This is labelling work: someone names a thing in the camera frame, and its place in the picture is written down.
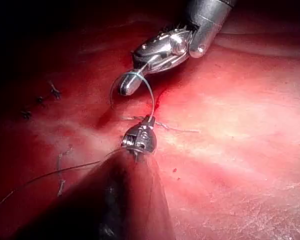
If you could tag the blue stitching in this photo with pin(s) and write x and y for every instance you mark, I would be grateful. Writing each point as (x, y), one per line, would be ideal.
(55, 93)

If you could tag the tissue pad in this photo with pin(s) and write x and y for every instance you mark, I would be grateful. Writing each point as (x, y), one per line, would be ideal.
(227, 150)

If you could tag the right arm needle driver jaw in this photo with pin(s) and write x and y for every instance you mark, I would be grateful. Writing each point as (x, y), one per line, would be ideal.
(121, 88)
(132, 85)

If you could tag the dark left arm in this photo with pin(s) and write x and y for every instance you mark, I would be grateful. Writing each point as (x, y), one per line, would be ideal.
(140, 200)

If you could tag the left arm needle driver jaw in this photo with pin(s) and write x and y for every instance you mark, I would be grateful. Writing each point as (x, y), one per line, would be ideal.
(145, 120)
(152, 121)

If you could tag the blue thread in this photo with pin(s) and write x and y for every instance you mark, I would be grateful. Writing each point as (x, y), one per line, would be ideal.
(152, 100)

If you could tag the left arm needle driver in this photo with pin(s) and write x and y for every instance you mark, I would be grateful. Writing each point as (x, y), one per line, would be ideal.
(142, 138)

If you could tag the right arm needle driver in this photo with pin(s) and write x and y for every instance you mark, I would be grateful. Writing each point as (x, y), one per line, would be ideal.
(165, 50)

